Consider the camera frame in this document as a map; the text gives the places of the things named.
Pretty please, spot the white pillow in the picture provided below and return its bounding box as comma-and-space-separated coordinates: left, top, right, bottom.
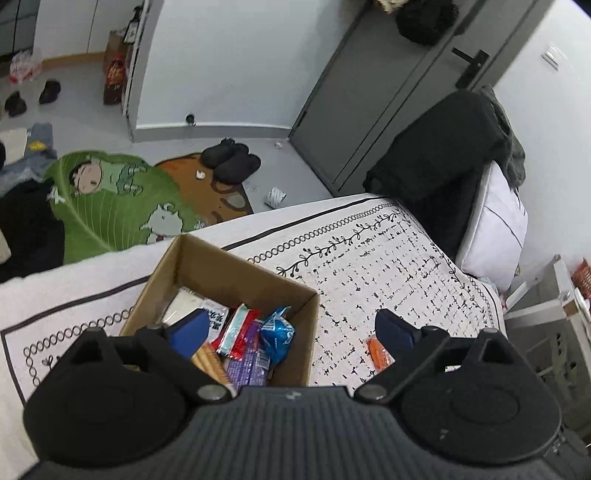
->
461, 161, 530, 292

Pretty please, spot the brown paper bag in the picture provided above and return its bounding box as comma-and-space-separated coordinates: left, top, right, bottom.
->
104, 30, 136, 70

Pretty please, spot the blue snack packet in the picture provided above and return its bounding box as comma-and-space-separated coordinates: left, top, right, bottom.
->
259, 306, 296, 366

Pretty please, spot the red and teal snack packet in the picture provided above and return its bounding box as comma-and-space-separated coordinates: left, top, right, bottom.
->
216, 304, 262, 361

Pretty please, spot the black hanging bag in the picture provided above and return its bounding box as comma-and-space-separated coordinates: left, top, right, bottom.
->
396, 0, 459, 45

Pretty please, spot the grey door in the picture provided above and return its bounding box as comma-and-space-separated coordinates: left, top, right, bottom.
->
289, 0, 556, 200

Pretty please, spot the black slipper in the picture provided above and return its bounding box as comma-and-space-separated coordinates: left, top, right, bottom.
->
200, 138, 250, 169
213, 154, 262, 184

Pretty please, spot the black garment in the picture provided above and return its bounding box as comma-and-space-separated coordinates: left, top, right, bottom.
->
362, 89, 513, 261

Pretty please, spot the black door handle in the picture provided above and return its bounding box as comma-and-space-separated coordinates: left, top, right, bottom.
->
454, 46, 491, 89

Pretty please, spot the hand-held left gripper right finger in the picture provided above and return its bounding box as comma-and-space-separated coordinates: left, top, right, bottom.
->
353, 308, 537, 403

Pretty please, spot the orange cracker packet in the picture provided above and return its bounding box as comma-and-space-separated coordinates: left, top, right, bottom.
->
191, 343, 237, 398

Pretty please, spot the green leaf cartoon rug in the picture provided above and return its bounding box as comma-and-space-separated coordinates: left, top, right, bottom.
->
43, 150, 255, 267

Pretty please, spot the white rack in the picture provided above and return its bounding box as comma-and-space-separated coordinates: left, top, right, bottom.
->
502, 255, 591, 384

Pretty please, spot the black shoe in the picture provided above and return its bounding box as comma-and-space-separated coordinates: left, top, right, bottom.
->
39, 79, 62, 105
4, 90, 28, 117

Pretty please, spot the salmon orange snack packet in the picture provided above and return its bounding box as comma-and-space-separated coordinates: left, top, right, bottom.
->
366, 336, 394, 371

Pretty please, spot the grey cloth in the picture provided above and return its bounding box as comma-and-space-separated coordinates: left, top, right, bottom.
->
479, 85, 527, 191

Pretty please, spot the blue grey clothing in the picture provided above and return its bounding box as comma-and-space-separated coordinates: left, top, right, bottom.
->
0, 122, 59, 195

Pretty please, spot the white patterned bed sheet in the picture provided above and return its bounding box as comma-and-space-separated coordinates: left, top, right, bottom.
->
0, 191, 509, 480

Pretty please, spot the red and white plastic bag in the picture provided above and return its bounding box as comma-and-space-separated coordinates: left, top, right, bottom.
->
8, 48, 44, 86

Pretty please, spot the white and black snack packet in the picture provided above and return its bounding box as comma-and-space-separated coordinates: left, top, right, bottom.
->
161, 285, 230, 344

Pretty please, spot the long purple snack packet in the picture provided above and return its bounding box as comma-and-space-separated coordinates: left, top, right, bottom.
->
223, 322, 274, 389

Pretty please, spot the cardboard box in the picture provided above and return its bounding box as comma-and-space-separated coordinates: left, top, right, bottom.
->
119, 233, 321, 389

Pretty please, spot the dark cloth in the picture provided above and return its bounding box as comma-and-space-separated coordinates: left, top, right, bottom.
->
0, 179, 66, 283

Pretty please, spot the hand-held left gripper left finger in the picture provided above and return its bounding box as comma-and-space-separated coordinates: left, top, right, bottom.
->
60, 308, 237, 403

